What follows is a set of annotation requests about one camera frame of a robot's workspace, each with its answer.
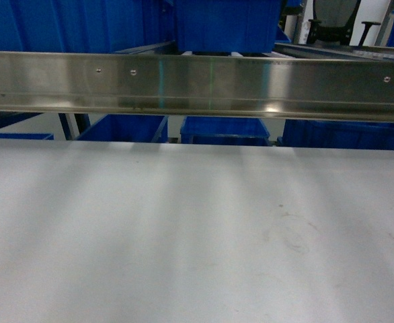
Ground blue bin lower middle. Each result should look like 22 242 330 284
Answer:
180 116 272 147

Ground blue bin lower left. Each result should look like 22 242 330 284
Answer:
76 114 168 143

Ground blue bin lower right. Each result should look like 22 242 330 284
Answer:
278 120 394 150

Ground black office chair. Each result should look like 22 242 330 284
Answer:
306 0 381 46

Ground blue bin upper left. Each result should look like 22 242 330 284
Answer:
0 0 174 53

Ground stainless steel shelf rail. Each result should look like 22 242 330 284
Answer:
0 43 394 122

